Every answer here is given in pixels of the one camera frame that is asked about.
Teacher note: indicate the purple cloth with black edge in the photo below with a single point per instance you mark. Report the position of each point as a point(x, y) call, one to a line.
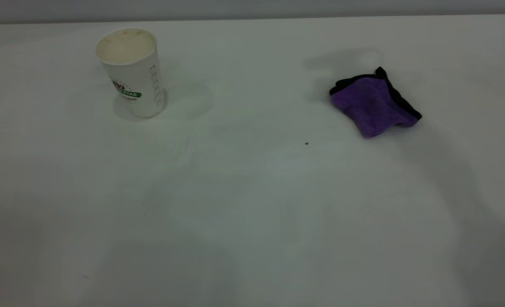
point(373, 106)

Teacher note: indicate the white paper coffee cup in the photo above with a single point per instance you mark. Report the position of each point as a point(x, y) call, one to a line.
point(135, 81)

